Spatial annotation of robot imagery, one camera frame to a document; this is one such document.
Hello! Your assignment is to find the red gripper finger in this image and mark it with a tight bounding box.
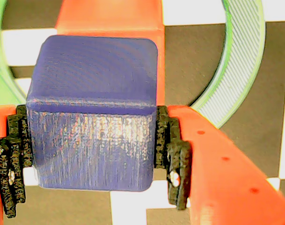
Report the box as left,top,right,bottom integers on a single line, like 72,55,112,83
0,105,35,225
153,105,285,225

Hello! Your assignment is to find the blue cube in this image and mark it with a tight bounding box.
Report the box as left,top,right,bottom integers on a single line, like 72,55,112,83
26,35,159,192

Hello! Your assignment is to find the red cube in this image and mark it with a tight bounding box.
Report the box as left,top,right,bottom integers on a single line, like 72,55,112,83
55,0,166,106

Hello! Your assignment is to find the black white marker checkerboard mat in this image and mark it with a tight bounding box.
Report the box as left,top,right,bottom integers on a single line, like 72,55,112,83
0,0,285,225

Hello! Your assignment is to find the green ring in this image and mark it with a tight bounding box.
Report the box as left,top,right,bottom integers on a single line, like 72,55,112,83
0,0,267,129

